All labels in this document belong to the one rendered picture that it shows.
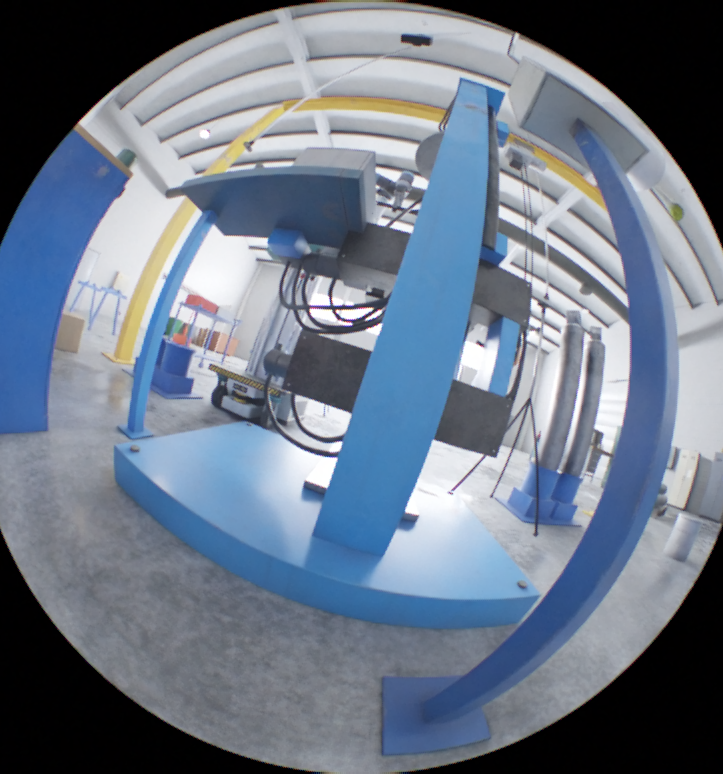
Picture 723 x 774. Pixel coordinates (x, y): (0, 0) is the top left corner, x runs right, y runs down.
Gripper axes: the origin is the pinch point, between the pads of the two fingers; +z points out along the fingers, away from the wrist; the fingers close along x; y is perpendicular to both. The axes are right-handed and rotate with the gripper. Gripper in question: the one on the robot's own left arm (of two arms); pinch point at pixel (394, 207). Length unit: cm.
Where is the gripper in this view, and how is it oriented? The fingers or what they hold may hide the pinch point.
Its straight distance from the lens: 143.9
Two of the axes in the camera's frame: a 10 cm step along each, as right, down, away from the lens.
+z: -3.1, 9.5, -0.2
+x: 0.3, 0.3, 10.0
